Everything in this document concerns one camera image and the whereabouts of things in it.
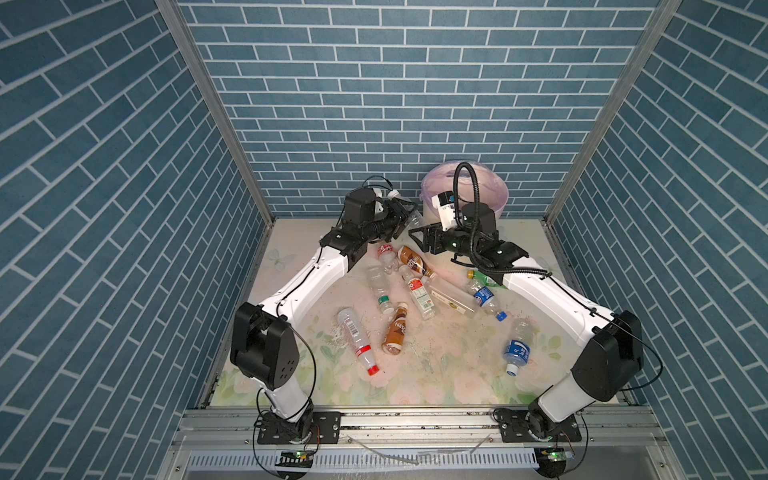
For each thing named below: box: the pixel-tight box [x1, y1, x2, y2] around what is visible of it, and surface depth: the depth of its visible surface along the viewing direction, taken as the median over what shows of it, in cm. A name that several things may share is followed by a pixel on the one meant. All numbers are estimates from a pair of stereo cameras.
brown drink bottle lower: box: [382, 301, 409, 355], surface depth 87 cm
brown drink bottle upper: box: [398, 245, 437, 280], surface depth 104 cm
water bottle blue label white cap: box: [503, 318, 535, 377], surface depth 84 cm
